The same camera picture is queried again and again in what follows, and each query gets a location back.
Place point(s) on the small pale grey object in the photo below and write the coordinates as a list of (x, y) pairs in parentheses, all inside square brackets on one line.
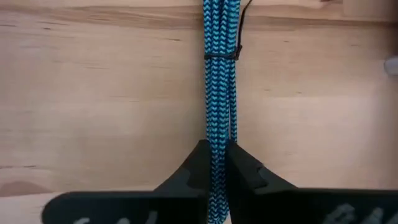
[(392, 66)]

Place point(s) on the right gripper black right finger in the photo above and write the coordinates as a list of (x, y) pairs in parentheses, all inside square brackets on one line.
[(280, 205)]

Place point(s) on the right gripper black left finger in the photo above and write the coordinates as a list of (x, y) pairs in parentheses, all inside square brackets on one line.
[(180, 205)]

